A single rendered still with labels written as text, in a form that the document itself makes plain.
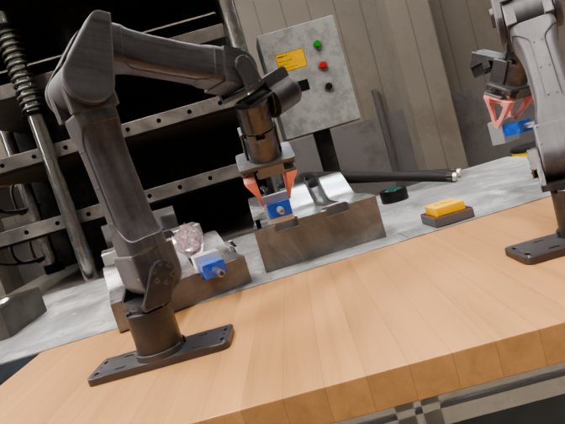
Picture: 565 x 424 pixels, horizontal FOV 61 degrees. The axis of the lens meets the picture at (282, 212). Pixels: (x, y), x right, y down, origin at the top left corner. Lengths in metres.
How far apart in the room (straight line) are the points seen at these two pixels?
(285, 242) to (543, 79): 0.53
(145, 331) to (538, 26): 0.72
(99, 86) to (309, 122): 1.27
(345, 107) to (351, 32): 2.20
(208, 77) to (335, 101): 1.15
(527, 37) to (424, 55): 2.99
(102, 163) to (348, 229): 0.53
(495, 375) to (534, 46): 0.50
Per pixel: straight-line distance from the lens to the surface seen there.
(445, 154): 3.81
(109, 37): 0.69
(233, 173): 1.77
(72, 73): 0.65
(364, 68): 4.00
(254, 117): 0.80
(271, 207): 0.86
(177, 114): 1.79
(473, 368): 0.51
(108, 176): 0.66
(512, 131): 1.20
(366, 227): 0.99
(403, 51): 3.79
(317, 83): 1.87
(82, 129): 0.66
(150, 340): 0.68
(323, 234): 0.98
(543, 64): 0.81
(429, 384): 0.51
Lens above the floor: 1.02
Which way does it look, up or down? 7 degrees down
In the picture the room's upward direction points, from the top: 16 degrees counter-clockwise
